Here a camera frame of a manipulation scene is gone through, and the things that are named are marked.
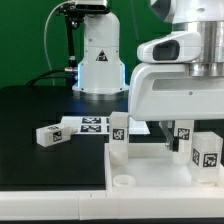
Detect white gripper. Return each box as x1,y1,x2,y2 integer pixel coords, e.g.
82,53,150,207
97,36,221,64
128,63,224,152

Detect white square tabletop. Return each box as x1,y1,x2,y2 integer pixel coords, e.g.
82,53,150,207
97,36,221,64
105,143,224,188

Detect white obstacle fence front bar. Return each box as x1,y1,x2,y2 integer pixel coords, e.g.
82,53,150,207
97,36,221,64
0,188,224,221

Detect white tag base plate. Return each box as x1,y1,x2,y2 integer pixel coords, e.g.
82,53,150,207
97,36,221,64
61,116,150,135

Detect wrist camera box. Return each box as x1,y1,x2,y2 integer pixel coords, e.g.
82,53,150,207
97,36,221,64
137,31,202,64

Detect black cables on table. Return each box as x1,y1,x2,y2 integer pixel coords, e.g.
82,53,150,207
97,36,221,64
25,69,79,88

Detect black camera stand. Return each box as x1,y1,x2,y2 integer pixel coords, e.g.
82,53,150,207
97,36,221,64
56,2,84,79

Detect white camera cable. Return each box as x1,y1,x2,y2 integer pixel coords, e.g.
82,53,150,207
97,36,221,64
43,0,76,87

